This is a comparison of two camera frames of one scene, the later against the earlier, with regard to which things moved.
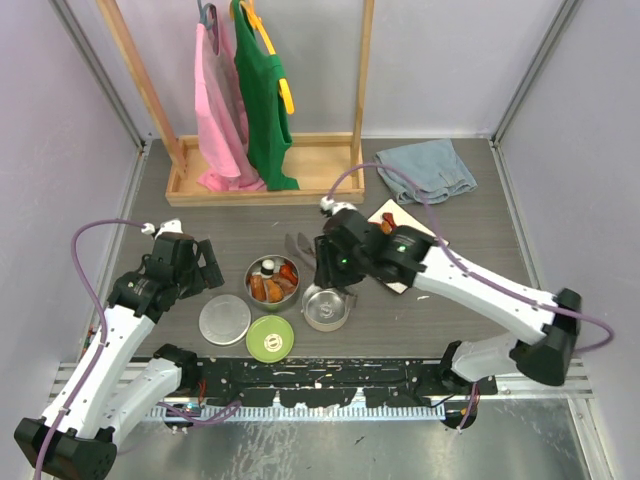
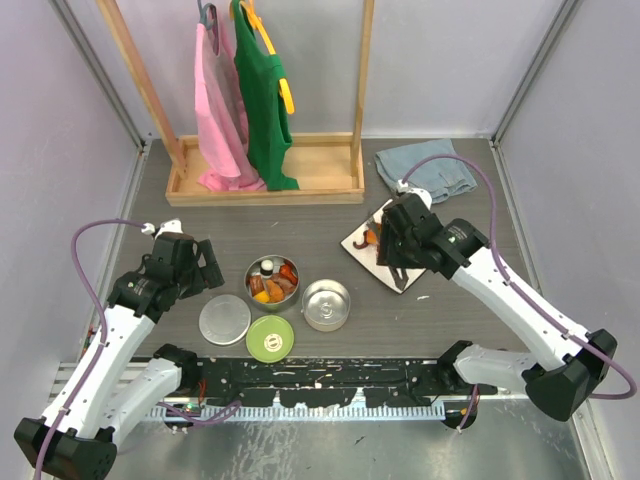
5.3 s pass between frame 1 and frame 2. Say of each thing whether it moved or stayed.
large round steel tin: stayed
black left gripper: stayed
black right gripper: moved
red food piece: stayed
